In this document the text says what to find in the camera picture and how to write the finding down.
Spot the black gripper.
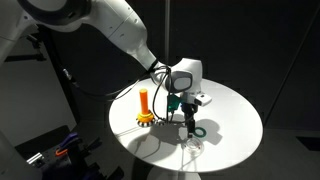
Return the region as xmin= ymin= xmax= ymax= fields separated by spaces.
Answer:
xmin=180 ymin=92 xmax=201 ymax=139

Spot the grey vertical pole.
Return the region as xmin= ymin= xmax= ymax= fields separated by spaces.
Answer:
xmin=164 ymin=0 xmax=171 ymax=65

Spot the black tool rack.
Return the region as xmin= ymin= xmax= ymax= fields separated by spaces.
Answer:
xmin=14 ymin=124 xmax=125 ymax=180

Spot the green toothed ring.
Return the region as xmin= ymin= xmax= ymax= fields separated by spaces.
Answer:
xmin=193 ymin=126 xmax=208 ymax=139

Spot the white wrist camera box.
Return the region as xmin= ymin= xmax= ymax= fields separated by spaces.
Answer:
xmin=194 ymin=93 xmax=213 ymax=107

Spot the teal gripper mount bracket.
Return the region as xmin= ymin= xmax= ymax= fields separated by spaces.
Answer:
xmin=166 ymin=93 xmax=182 ymax=113

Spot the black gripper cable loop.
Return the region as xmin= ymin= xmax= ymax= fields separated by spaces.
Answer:
xmin=151 ymin=65 xmax=196 ymax=126

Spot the orange toothed ring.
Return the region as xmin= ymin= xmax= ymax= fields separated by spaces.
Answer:
xmin=136 ymin=111 xmax=156 ymax=123

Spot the large black white checkered ring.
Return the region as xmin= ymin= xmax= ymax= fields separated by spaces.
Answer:
xmin=135 ymin=117 xmax=157 ymax=129

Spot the orange ring stacking stand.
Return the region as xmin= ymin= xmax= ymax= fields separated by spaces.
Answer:
xmin=138 ymin=88 xmax=150 ymax=116

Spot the white table pedestal base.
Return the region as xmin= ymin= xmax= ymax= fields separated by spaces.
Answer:
xmin=146 ymin=165 xmax=202 ymax=180

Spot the long black arm cable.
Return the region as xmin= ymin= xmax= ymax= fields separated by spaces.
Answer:
xmin=61 ymin=67 xmax=149 ymax=102

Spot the purple handled tool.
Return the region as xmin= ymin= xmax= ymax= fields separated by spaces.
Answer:
xmin=57 ymin=131 xmax=80 ymax=152

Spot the orange handled tool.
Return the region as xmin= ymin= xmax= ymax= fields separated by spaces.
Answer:
xmin=54 ymin=147 xmax=70 ymax=157

